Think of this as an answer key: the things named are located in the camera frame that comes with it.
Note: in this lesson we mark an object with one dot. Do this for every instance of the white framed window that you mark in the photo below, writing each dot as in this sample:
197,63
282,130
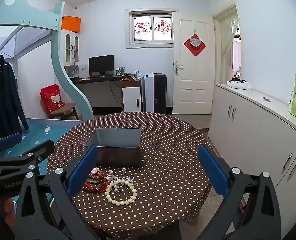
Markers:
151,43

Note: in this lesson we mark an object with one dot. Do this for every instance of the bunch of keys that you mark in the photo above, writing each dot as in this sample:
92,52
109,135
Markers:
265,99

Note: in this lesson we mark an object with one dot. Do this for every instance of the person's left hand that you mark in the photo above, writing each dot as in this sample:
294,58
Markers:
9,211

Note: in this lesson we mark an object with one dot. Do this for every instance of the brown polka dot tablecloth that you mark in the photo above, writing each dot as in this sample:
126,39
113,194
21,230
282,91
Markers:
168,155

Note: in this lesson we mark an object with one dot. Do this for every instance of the white bag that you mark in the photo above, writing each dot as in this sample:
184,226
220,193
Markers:
239,85

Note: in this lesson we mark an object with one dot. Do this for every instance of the white suitcase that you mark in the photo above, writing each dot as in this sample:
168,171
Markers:
149,92

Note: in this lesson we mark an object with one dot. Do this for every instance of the sheer white curtain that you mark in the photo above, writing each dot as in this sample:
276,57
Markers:
226,50

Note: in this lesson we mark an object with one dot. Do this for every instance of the white door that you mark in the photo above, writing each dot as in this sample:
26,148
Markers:
193,80

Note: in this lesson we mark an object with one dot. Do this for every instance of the black monitor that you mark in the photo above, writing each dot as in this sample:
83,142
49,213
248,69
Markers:
101,63

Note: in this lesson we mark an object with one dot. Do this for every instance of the white sideboard cabinet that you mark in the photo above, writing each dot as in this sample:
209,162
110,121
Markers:
250,130

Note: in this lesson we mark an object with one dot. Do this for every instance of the red diamond door decoration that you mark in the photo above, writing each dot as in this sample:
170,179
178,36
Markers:
194,45

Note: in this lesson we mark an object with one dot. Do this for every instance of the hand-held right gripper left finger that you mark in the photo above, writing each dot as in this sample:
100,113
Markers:
81,172

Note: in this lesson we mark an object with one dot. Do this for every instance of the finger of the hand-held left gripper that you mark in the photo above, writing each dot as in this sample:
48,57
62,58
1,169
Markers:
39,152
9,140

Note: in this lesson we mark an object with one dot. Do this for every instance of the small white-door cabinet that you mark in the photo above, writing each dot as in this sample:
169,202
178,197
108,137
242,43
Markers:
130,97

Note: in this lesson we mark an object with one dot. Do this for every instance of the orange box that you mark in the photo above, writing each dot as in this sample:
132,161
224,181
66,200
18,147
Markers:
71,24

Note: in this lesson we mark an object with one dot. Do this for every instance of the hanging ceiling lamp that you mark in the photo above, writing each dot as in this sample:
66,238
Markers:
237,37

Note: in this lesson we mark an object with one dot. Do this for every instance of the pink orange charm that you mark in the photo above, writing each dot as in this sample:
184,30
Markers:
97,172

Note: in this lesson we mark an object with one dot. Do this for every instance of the wooden chair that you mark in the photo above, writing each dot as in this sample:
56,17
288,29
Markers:
68,107

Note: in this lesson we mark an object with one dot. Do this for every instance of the teal bunk bed frame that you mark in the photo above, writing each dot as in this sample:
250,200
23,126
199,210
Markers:
60,62

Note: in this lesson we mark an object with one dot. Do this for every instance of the white glass-door cabinet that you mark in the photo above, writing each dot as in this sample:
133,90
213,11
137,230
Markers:
69,45

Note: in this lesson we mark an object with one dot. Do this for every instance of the black suitcase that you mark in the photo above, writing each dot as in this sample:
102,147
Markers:
160,92

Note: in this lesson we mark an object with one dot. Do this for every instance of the dark hanging jacket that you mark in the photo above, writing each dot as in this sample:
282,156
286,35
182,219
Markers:
3,97

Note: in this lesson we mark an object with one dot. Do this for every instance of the wall power strip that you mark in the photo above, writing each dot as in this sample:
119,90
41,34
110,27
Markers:
120,69

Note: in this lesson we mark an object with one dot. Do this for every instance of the grey metal box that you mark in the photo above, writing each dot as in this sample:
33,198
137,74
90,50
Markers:
118,155

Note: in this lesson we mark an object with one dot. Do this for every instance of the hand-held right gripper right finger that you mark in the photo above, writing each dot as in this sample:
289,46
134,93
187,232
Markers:
213,171

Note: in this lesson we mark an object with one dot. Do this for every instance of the dark wooden desk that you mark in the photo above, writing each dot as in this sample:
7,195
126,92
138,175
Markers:
100,79

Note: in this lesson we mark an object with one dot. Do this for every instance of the white computer box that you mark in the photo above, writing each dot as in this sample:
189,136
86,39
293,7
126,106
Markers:
84,72

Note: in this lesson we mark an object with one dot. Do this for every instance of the red cartoon cushion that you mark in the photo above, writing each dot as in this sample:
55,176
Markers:
52,100

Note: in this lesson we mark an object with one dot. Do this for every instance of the round red window sticker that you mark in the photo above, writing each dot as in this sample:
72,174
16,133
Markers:
162,26
142,28

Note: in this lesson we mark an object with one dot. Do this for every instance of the blue candy print bedspread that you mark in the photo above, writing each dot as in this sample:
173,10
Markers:
38,130

